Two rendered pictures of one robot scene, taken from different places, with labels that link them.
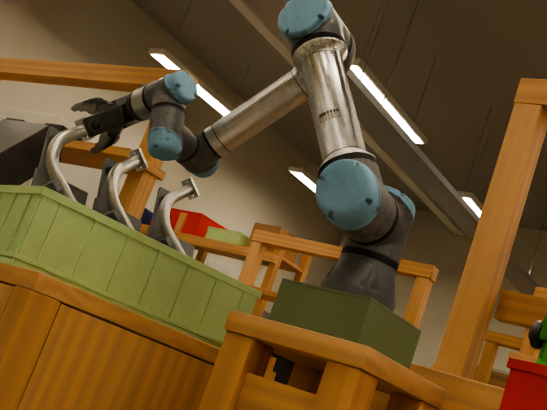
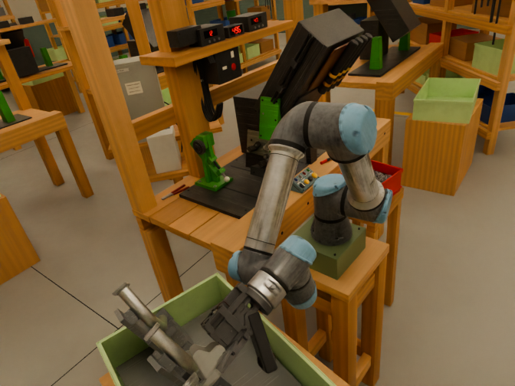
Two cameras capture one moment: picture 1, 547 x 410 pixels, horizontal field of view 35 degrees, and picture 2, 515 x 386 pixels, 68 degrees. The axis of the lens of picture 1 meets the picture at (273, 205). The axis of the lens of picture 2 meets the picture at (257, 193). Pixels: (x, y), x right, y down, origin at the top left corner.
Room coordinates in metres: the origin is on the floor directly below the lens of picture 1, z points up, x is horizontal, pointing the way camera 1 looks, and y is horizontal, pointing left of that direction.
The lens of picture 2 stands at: (1.86, 0.92, 1.83)
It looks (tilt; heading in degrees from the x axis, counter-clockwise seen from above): 31 degrees down; 274
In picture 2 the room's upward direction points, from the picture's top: 8 degrees counter-clockwise
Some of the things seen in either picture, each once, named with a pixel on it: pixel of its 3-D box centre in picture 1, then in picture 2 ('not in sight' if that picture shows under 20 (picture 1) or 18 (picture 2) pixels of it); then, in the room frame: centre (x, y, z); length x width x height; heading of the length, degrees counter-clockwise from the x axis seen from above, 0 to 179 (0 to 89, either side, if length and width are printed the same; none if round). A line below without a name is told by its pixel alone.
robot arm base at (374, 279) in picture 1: (362, 280); (330, 222); (1.68, -0.22, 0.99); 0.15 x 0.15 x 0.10
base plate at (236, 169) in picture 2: not in sight; (277, 158); (1.84, -1.01, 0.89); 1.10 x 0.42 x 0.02; 51
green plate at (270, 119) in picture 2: not in sight; (273, 116); (1.84, -0.92, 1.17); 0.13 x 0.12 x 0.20; 51
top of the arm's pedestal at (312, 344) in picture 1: (336, 359); (332, 256); (1.68, -0.22, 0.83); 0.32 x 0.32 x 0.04; 49
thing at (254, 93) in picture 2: not in sight; (265, 118); (1.88, -1.18, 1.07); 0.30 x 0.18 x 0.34; 51
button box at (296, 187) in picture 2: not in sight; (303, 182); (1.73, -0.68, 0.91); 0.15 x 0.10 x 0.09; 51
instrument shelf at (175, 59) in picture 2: not in sight; (224, 40); (2.04, -1.18, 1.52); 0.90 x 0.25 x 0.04; 51
